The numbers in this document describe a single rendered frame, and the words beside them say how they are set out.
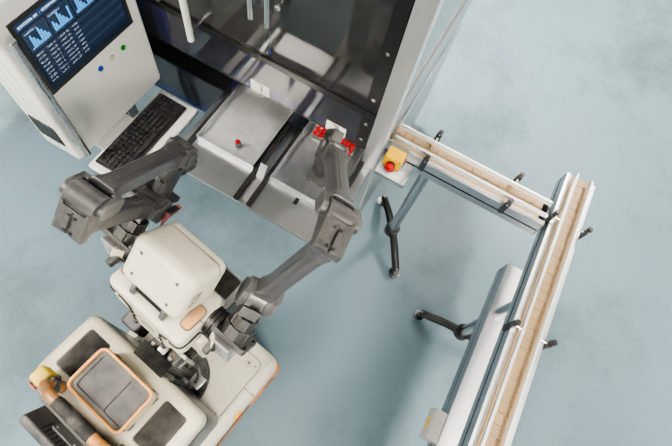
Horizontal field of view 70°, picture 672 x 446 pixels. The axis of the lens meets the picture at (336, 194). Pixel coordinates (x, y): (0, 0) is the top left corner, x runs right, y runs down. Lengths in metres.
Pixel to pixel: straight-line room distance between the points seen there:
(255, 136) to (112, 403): 1.06
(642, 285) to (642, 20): 2.27
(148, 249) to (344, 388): 1.56
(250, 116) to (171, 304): 0.99
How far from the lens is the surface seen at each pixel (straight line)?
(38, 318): 2.86
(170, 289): 1.28
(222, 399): 2.30
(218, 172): 1.92
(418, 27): 1.36
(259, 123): 2.02
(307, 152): 1.95
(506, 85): 3.67
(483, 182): 1.97
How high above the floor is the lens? 2.56
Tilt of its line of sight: 64 degrees down
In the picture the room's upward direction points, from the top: 15 degrees clockwise
